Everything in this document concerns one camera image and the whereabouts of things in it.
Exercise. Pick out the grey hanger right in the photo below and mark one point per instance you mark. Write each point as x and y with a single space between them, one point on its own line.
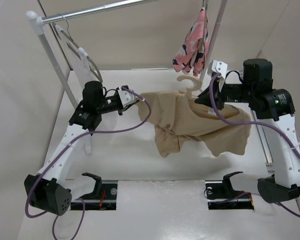
203 17

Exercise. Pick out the grey hanger left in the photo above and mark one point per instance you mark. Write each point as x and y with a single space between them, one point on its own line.
83 66

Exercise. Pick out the grey hanger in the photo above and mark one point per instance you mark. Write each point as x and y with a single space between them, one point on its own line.
83 66
203 17

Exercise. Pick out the base mount plate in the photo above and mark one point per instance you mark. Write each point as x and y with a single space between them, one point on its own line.
223 197
106 200

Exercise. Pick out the aluminium rail right side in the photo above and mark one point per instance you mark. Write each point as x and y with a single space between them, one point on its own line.
265 150

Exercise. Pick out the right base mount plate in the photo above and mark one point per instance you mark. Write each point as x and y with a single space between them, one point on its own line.
223 197

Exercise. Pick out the beige t shirt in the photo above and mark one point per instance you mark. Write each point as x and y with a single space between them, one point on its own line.
177 119

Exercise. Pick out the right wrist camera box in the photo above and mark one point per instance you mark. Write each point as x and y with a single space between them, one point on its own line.
218 67

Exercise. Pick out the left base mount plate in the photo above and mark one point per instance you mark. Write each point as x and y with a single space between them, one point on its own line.
106 200

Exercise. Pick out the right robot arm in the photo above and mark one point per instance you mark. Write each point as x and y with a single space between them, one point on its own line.
284 184

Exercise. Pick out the pink patterned garment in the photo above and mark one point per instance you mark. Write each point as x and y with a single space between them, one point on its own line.
184 60

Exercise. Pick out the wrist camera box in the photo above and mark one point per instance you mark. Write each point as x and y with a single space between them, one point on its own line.
218 67
125 96

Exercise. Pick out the white garment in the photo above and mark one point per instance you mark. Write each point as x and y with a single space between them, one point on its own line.
108 123

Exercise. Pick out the clothes rack frame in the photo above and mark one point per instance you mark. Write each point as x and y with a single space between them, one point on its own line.
37 22

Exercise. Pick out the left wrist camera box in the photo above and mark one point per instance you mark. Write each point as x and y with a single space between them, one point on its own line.
125 96

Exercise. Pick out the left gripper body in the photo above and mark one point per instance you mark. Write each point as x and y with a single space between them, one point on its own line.
121 109

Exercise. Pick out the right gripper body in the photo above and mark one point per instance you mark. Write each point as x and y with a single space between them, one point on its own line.
231 92

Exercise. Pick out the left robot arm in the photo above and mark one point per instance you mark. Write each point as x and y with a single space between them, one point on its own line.
49 191

